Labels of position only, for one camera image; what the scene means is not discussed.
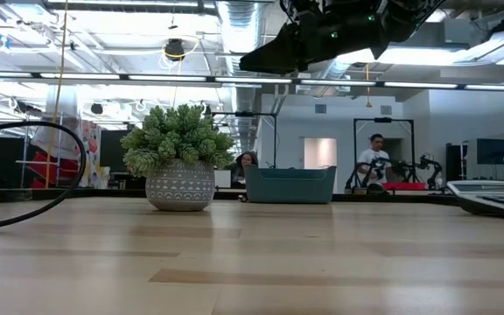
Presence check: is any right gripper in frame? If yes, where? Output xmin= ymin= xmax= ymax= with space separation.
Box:
xmin=239 ymin=0 xmax=410 ymax=75

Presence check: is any dark teal plastic bin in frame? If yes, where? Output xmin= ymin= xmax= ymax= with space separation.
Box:
xmin=242 ymin=164 xmax=338 ymax=205

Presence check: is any LED light bar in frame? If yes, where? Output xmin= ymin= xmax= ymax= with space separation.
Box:
xmin=0 ymin=69 xmax=504 ymax=93

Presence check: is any person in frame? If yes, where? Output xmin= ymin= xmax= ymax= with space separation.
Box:
xmin=233 ymin=150 xmax=260 ymax=185
xmin=356 ymin=133 xmax=394 ymax=186

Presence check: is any green succulent in grey pot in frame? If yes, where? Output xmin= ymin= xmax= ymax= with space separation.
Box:
xmin=120 ymin=103 xmax=236 ymax=212

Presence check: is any red tray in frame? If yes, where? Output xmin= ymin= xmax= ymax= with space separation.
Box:
xmin=381 ymin=181 xmax=428 ymax=192

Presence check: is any black cabinet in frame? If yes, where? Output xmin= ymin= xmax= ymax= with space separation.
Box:
xmin=445 ymin=143 xmax=467 ymax=181

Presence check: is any colourful patterned cloth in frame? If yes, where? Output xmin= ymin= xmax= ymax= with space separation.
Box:
xmin=74 ymin=120 xmax=111 ymax=189

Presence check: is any grey cart with monitor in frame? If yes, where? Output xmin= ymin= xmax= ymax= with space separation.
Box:
xmin=461 ymin=130 xmax=504 ymax=181

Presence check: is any grey desk calculator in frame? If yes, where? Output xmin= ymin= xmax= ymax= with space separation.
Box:
xmin=445 ymin=179 xmax=504 ymax=221

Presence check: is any red board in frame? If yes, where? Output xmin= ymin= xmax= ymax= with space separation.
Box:
xmin=28 ymin=150 xmax=81 ymax=190

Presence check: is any silver ceiling duct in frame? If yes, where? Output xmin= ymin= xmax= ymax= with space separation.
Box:
xmin=319 ymin=43 xmax=382 ymax=95
xmin=215 ymin=0 xmax=265 ymax=154

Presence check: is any black background station frame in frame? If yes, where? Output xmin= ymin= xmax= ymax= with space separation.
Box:
xmin=210 ymin=110 xmax=278 ymax=170
xmin=353 ymin=116 xmax=416 ymax=185

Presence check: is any yellow pendant cord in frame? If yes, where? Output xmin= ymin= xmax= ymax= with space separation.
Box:
xmin=364 ymin=63 xmax=374 ymax=109

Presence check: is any black ceiling camera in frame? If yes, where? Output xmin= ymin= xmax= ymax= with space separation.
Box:
xmin=164 ymin=38 xmax=186 ymax=62

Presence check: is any yellow cable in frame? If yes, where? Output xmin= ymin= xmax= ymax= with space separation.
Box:
xmin=44 ymin=0 xmax=69 ymax=190

